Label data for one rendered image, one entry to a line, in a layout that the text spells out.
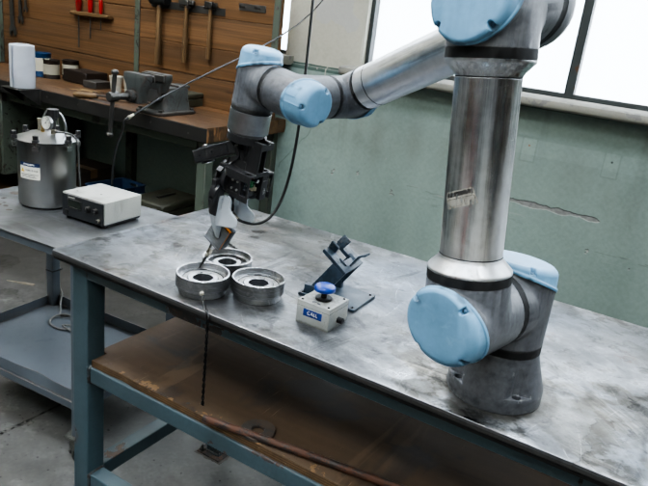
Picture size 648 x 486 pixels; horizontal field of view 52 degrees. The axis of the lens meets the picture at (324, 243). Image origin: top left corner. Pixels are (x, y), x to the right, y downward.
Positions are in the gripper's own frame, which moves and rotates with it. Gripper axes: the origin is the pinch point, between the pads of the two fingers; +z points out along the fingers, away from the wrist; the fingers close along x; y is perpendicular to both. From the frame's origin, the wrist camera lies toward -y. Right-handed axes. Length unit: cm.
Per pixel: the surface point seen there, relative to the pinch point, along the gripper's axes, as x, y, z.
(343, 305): 4.6, 27.6, 5.2
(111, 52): 148, -206, 20
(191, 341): 14.1, -14.1, 40.3
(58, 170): 29, -88, 25
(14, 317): 30, -106, 87
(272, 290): 0.9, 13.9, 7.6
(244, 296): -2.4, 10.1, 9.7
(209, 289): -6.3, 4.7, 9.6
